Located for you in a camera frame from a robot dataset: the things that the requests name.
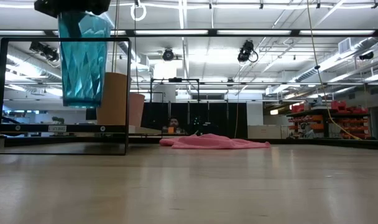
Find white low cabinet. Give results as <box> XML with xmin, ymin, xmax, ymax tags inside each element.
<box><xmin>247</xmin><ymin>124</ymin><xmax>289</xmax><ymax>140</ymax></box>

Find rack with orange bins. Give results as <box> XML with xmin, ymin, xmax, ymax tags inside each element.
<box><xmin>287</xmin><ymin>100</ymin><xmax>371</xmax><ymax>140</ymax></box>

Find black ceiling-hung camera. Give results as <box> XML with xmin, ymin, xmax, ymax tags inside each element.
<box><xmin>237</xmin><ymin>39</ymin><xmax>259</xmax><ymax>65</ymax></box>
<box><xmin>162</xmin><ymin>48</ymin><xmax>175</xmax><ymax>62</ymax></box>
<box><xmin>29</xmin><ymin>41</ymin><xmax>61</xmax><ymax>62</ymax></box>

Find black overhead frame beam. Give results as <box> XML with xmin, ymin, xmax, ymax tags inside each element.
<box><xmin>0</xmin><ymin>29</ymin><xmax>378</xmax><ymax>37</ymax></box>

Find pink terry cloth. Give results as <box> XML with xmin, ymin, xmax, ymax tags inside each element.
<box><xmin>159</xmin><ymin>133</ymin><xmax>271</xmax><ymax>150</ymax></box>

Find black table edge rail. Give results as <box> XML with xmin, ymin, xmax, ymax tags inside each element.
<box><xmin>4</xmin><ymin>136</ymin><xmax>378</xmax><ymax>152</ymax></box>

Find person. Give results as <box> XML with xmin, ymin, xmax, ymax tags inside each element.
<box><xmin>162</xmin><ymin>116</ymin><xmax>186</xmax><ymax>134</ymax></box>

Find yellow hanging cable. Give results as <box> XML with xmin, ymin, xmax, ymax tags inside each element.
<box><xmin>306</xmin><ymin>0</ymin><xmax>362</xmax><ymax>141</ymax></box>

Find peach plastic cup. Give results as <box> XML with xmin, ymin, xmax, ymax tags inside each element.
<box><xmin>129</xmin><ymin>93</ymin><xmax>145</xmax><ymax>127</ymax></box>

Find tan plastic cup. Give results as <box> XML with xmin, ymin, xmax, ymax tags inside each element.
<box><xmin>96</xmin><ymin>72</ymin><xmax>130</xmax><ymax>126</ymax></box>

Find white coiled cable loop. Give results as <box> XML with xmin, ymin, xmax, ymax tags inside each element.
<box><xmin>129</xmin><ymin>2</ymin><xmax>147</xmax><ymax>22</ymax></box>

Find silver ventilation duct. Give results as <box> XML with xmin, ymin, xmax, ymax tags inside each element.
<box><xmin>294</xmin><ymin>37</ymin><xmax>378</xmax><ymax>83</ymax></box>

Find black partition panels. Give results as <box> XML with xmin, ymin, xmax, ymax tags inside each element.
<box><xmin>142</xmin><ymin>101</ymin><xmax>248</xmax><ymax>139</ymax></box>

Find teal faceted plastic tumbler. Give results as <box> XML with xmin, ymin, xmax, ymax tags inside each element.
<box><xmin>57</xmin><ymin>11</ymin><xmax>112</xmax><ymax>109</ymax></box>

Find black metal frame shelf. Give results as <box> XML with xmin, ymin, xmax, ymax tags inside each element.
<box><xmin>0</xmin><ymin>37</ymin><xmax>131</xmax><ymax>156</ymax></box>

